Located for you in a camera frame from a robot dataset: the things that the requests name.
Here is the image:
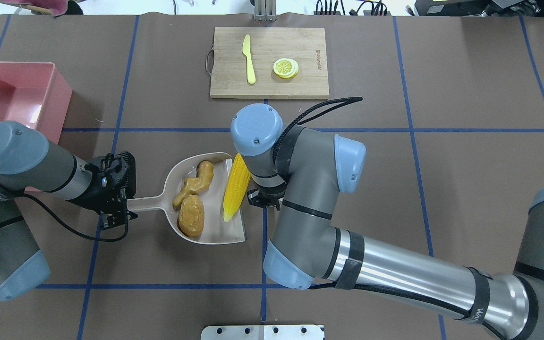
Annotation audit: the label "brown toy ginger root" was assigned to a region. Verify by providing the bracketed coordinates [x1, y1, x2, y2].
[172, 161, 214, 207]

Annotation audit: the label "pink plastic bin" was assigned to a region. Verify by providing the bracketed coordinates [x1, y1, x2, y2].
[0, 61, 73, 193]

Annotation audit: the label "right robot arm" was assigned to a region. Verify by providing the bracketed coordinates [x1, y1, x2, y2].
[230, 103, 544, 340]

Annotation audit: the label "yellow toy corn cob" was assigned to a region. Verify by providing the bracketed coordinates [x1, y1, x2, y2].
[223, 153, 251, 222]

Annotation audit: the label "bamboo cutting board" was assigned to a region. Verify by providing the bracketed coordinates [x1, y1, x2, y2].
[210, 26, 330, 99]

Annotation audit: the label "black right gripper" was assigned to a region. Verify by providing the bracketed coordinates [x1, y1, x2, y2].
[247, 189, 283, 211]

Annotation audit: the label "beige plastic dustpan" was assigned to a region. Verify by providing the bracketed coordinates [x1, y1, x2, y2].
[127, 152, 246, 245]

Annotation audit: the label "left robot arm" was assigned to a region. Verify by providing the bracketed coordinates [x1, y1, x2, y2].
[0, 121, 137, 301]

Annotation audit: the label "white metal base plate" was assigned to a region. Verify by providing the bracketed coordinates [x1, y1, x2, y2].
[200, 324, 326, 340]

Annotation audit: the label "yellow lemon slices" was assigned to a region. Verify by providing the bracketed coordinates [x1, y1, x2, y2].
[272, 58, 299, 79]

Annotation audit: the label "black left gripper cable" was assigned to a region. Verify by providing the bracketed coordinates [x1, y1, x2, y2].
[15, 191, 129, 242]

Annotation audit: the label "yellow plastic knife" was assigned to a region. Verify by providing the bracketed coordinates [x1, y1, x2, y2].
[242, 34, 256, 85]

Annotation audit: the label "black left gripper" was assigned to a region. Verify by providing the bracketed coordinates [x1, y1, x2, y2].
[68, 152, 138, 230]

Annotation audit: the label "brown toy potato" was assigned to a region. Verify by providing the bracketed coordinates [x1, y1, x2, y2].
[178, 195, 204, 237]

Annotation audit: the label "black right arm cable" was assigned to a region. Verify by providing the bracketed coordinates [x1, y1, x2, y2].
[272, 97, 363, 161]

